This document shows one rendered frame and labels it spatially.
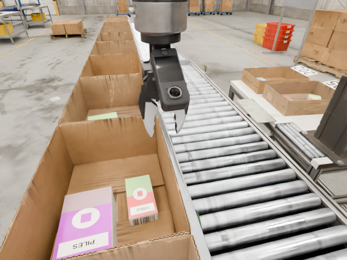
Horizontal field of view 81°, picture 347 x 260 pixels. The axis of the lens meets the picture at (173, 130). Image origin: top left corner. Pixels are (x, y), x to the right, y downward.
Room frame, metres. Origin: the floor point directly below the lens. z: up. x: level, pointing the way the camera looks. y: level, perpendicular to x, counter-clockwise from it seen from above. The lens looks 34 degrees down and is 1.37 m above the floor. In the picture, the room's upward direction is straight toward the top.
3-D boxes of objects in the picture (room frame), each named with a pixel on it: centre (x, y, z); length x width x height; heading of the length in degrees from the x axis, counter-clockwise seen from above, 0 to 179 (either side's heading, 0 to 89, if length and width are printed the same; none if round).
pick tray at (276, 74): (1.53, -0.77, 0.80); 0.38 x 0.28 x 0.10; 98
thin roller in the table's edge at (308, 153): (0.83, -0.61, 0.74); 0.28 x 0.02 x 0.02; 9
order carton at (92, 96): (0.72, 0.24, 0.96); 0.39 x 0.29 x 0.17; 12
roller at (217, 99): (1.26, -0.11, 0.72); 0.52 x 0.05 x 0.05; 102
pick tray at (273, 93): (1.21, -0.83, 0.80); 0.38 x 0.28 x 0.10; 96
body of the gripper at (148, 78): (0.40, 0.02, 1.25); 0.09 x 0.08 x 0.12; 13
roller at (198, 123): (1.00, -0.17, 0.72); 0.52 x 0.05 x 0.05; 102
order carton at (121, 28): (2.25, 0.57, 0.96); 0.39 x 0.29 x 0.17; 12
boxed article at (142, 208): (0.35, 0.09, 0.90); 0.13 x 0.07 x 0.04; 15
